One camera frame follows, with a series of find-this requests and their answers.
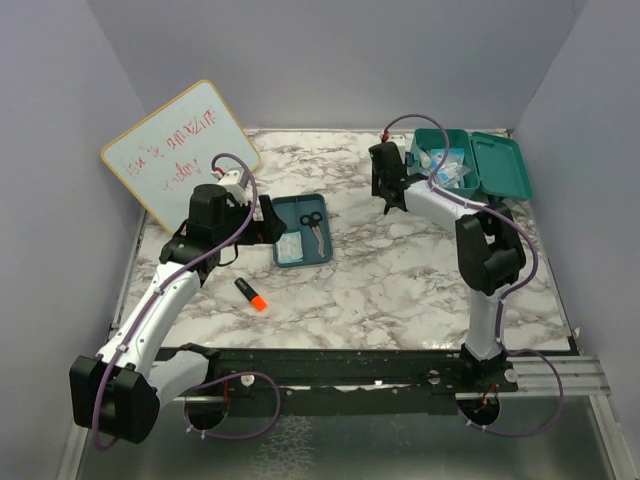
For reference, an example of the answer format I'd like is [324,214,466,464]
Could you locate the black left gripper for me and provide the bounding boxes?
[215,194,287,247]

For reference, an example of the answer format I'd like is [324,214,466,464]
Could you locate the teal plaster sheet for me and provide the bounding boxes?
[276,230,304,264]

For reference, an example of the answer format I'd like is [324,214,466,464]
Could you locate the teal divided tray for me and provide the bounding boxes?
[273,193,333,268]

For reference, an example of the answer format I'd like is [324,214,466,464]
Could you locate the black handled scissors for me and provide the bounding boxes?
[300,211,325,258]

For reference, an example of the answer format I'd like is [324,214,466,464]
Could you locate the blue alcohol pad sachets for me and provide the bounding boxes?
[425,148,471,188]

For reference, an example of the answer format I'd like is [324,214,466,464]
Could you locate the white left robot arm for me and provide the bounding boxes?
[69,184,286,451]

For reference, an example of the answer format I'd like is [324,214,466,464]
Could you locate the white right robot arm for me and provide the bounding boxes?
[369,141,526,391]

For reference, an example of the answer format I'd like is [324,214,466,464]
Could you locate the teal medicine kit box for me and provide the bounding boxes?
[405,129,533,201]

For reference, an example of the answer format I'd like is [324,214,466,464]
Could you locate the black orange highlighter marker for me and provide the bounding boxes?
[234,278,267,311]

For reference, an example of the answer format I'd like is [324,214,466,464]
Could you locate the yellow framed whiteboard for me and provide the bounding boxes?
[101,80,261,233]

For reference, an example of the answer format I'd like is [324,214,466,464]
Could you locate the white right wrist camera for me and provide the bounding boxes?
[387,134,407,159]

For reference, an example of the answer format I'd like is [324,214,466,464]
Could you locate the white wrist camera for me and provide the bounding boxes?
[211,169,249,204]
[387,134,407,159]

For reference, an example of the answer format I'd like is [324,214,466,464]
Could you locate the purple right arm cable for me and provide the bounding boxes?
[382,114,540,351]

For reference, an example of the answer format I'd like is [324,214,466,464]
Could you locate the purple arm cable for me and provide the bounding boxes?
[92,153,260,452]
[382,114,540,351]

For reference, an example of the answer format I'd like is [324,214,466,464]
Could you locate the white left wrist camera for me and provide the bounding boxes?
[211,169,249,204]

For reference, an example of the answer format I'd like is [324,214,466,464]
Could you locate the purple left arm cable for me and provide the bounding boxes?
[92,153,260,452]

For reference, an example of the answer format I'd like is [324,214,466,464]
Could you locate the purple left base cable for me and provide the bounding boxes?
[183,372,282,441]

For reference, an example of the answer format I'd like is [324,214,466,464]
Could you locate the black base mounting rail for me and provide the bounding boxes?
[185,348,518,417]

